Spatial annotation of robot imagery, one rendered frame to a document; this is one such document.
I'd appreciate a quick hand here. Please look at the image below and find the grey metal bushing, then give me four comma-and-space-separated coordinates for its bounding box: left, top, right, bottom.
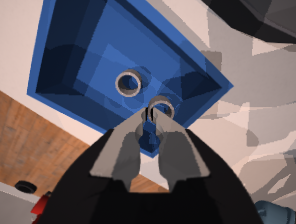
115, 69, 142, 97
147, 95, 174, 125

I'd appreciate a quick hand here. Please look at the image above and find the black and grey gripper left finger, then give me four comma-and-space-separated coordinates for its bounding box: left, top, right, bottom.
36, 107, 148, 224

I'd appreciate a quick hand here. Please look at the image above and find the blue crate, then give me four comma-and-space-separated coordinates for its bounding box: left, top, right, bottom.
26, 0, 234, 134

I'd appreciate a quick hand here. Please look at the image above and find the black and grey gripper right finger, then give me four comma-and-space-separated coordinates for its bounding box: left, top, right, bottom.
151, 107, 264, 224

